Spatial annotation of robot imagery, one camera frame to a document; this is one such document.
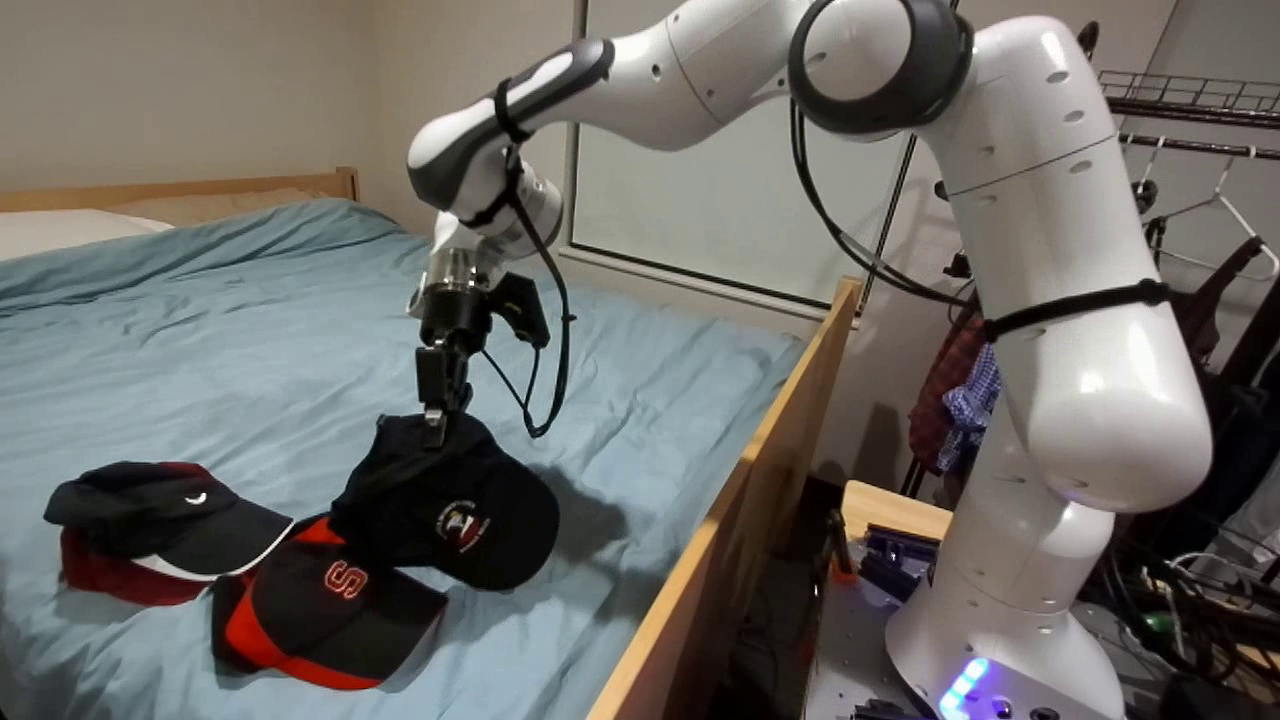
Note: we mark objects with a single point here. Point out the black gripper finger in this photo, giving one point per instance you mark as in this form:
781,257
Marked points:
459,385
430,385

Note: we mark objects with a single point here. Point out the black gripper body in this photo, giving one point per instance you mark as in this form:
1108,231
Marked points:
459,316

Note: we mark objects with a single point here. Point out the black cap with red-white logo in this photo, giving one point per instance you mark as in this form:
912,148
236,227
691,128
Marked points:
454,523

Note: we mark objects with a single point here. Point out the dark red cap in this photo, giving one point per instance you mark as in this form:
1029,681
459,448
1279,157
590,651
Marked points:
113,582

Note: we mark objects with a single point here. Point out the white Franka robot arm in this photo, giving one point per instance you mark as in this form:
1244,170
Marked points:
1064,374

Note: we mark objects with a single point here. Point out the light blue bed sheet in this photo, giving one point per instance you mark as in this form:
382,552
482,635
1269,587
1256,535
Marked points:
265,345

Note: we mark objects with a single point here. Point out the black orange cap with S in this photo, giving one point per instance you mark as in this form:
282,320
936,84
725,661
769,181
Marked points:
335,604

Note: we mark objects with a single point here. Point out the white framed window panel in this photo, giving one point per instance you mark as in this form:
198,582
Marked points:
695,202

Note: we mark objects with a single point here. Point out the white pillow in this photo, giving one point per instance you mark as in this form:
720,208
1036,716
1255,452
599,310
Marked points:
67,235

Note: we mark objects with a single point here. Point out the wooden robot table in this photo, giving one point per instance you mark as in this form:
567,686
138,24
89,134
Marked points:
886,504

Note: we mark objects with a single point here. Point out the blue black items pile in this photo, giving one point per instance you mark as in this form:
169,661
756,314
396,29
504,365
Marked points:
896,567

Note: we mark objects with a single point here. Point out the red and blue hanging clothes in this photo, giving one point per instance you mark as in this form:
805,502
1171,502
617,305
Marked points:
961,403

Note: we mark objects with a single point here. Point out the clothes hanger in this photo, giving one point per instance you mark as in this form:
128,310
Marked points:
1214,202

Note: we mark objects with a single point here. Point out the dark hanging clothes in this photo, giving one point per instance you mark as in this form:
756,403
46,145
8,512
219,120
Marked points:
1240,403

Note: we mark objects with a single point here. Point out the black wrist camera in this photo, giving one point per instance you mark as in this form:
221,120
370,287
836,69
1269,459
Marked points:
526,310

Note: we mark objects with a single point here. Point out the wooden bed frame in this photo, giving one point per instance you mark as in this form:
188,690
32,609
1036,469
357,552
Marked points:
744,535

